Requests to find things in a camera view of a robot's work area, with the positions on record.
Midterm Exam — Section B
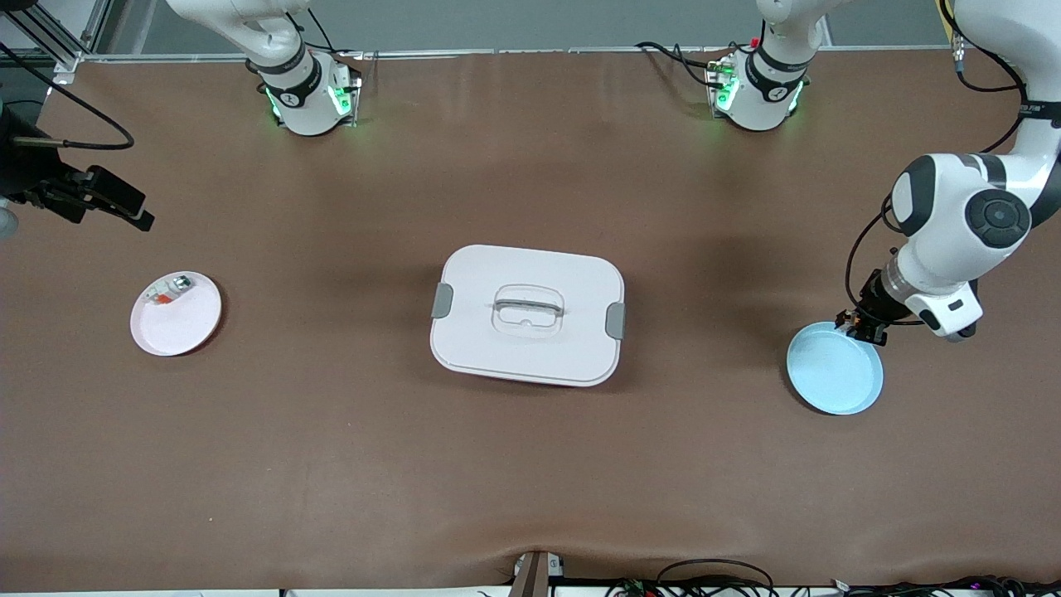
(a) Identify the white lidded storage box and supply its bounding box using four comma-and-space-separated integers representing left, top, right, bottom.
429, 244, 626, 388

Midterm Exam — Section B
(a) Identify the light blue round plate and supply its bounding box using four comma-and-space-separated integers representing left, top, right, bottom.
786, 321, 884, 415

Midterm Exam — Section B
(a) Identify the white round plate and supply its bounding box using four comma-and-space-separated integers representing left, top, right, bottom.
130, 271, 223, 357

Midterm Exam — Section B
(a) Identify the brown table mat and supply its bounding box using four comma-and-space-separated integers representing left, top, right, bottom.
0, 48, 1061, 591

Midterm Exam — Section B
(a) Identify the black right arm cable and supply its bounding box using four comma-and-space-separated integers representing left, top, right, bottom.
0, 41, 135, 152

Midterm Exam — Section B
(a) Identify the aluminium frame profile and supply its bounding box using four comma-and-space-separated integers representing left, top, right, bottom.
0, 0, 113, 74

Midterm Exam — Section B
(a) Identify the black right base cable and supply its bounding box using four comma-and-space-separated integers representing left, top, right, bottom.
282, 8, 341, 55

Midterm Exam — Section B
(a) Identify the black base cable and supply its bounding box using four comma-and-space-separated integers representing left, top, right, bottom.
282, 8, 341, 55
637, 40, 730, 88

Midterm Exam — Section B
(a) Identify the black cable bundle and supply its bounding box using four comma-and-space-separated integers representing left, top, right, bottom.
829, 575, 1061, 597

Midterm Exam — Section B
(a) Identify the black looped cable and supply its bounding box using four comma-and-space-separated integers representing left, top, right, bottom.
655, 560, 776, 597

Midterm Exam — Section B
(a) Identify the black left base cable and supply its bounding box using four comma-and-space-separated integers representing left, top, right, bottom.
637, 40, 730, 88

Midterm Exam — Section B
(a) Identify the brown metal bracket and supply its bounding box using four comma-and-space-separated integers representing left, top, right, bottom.
510, 550, 566, 597

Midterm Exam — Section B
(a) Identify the silver table edge rail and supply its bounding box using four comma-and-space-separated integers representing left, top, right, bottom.
79, 48, 954, 63

